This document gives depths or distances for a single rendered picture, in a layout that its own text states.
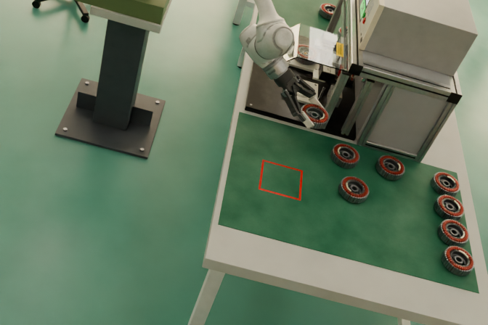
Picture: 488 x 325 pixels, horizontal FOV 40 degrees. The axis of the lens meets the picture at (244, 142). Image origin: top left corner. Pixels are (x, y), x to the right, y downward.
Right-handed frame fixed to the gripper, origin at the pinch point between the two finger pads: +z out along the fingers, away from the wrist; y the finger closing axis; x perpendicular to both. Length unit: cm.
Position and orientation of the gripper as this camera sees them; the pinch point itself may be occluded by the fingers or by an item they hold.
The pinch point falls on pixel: (314, 114)
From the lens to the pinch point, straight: 255.0
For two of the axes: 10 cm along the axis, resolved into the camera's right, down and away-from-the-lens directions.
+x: 6.6, -3.8, -6.5
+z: 6.2, 7.6, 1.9
